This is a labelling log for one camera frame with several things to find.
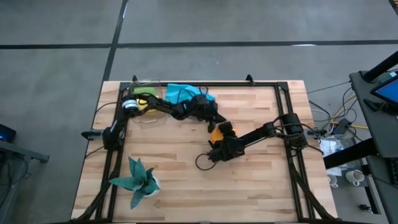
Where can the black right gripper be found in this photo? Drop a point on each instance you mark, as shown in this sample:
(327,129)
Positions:
(227,128)

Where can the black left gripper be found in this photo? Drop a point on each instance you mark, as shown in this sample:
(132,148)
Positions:
(211,127)

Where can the orange microfiber towel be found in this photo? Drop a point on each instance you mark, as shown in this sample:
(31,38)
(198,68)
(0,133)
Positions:
(216,135)

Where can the yellow microfiber towel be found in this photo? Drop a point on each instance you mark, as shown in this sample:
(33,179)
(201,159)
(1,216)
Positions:
(152,110)

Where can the clear plastic basket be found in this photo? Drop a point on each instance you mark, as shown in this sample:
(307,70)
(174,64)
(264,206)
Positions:
(149,120)

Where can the green microfiber towel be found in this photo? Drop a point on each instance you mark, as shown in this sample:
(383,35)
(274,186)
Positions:
(144,91)

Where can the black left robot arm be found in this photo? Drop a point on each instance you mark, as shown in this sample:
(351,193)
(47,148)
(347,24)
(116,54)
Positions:
(155,107)

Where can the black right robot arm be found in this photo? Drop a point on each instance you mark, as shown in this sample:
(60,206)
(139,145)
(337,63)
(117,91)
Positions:
(267,132)

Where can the blue microfiber towel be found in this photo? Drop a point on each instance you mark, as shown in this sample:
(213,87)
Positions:
(177,93)

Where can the white plant pot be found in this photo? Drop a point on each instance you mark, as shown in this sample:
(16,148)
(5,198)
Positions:
(155,188)

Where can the white paper sheets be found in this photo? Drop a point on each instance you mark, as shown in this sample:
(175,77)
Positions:
(329,147)

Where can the green artificial plant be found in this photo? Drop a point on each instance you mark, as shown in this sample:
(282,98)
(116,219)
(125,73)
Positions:
(136,183)

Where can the white mug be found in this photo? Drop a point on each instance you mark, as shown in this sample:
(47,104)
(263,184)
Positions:
(332,180)
(354,177)

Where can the black power adapter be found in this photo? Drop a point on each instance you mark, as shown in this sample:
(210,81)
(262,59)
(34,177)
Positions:
(344,126)

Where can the black side desk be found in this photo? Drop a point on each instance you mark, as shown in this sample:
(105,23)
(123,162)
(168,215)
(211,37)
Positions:
(373,137)

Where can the black power plug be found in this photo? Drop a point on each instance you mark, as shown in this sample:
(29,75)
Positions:
(364,207)

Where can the black monitor base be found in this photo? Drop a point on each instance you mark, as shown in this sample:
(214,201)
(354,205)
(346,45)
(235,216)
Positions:
(388,108)

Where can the tablet with blue screen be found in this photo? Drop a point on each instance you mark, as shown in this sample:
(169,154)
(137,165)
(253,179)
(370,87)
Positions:
(390,91)

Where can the black keyboard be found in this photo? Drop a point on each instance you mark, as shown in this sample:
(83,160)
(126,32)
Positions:
(395,171)

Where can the grey desk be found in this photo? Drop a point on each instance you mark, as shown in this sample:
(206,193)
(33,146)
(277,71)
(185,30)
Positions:
(21,151)

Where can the black device with blue light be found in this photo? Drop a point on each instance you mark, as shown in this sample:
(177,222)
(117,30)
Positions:
(7,133)

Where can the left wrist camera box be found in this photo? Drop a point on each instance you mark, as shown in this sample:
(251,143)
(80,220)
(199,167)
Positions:
(205,105)

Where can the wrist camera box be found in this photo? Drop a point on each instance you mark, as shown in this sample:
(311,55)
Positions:
(232,147)
(205,105)

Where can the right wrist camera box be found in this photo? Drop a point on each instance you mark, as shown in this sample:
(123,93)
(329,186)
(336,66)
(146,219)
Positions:
(232,147)

